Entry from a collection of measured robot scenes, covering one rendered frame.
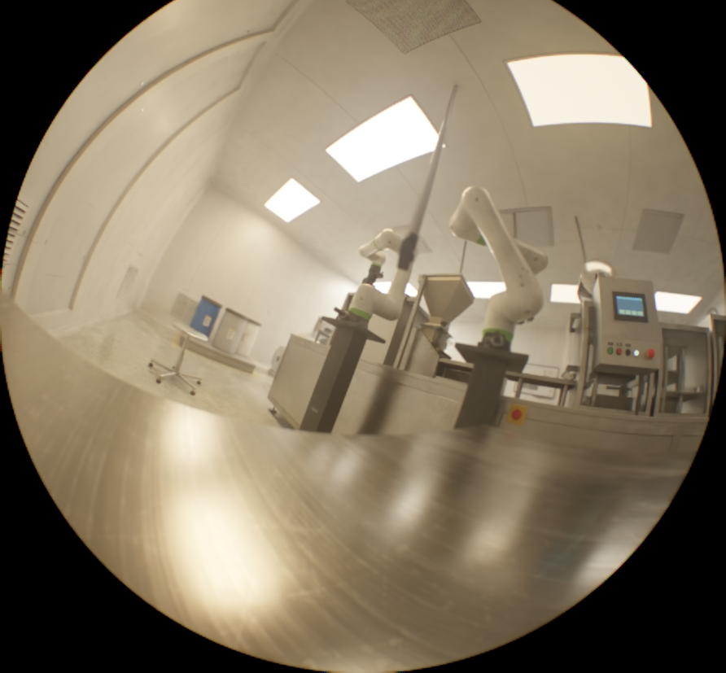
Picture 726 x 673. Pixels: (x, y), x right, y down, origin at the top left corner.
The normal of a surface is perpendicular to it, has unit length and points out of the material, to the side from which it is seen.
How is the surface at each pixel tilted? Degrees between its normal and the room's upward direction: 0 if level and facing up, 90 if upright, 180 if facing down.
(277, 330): 90
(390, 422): 90
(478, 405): 90
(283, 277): 90
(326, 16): 180
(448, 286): 114
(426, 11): 180
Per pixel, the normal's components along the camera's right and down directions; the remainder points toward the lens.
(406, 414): -0.64, -0.42
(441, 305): -0.73, -0.02
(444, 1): -0.35, 0.90
